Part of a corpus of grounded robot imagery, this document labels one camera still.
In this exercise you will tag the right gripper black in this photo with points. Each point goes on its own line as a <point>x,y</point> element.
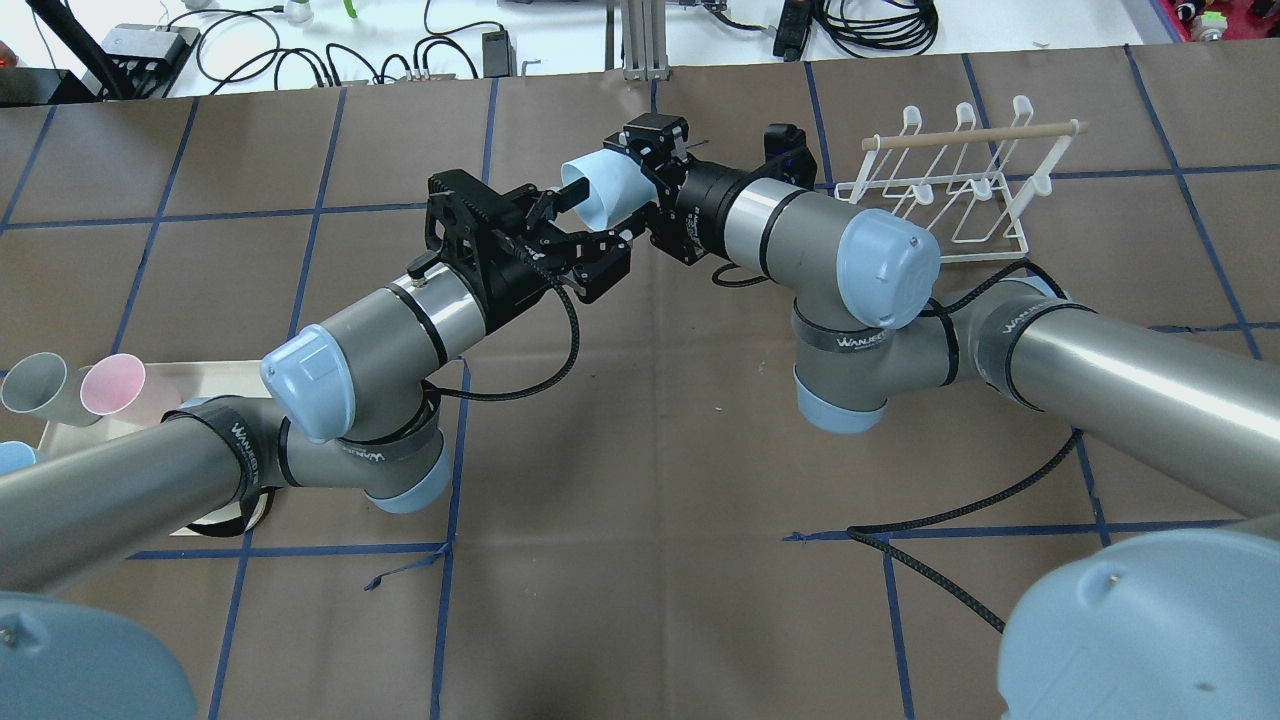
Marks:
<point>708,206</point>

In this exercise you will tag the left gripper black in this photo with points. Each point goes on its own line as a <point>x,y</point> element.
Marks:
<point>517,283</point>

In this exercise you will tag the light blue cup front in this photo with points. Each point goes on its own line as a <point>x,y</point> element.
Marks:
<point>617,187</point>

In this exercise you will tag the light blue cup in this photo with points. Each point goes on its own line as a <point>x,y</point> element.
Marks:
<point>617,187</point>
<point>17,455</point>

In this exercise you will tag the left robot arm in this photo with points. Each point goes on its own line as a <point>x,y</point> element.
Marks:
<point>350,405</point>

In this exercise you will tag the pink plastic cup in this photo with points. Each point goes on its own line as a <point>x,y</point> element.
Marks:
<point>120,387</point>

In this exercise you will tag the grey plastic cup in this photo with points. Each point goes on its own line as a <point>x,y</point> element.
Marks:
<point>46,386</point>

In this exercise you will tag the light blue cup back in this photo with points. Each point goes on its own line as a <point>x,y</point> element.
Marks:
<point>17,455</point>

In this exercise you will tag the black power adapter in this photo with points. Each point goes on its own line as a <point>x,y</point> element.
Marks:
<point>498,54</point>

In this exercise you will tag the red parts tray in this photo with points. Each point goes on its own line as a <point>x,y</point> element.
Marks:
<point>1203,21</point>

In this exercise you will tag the aluminium frame post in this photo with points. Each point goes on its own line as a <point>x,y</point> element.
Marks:
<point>644,35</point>

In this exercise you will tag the white wire cup rack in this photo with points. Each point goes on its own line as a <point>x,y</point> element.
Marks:
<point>970,186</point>

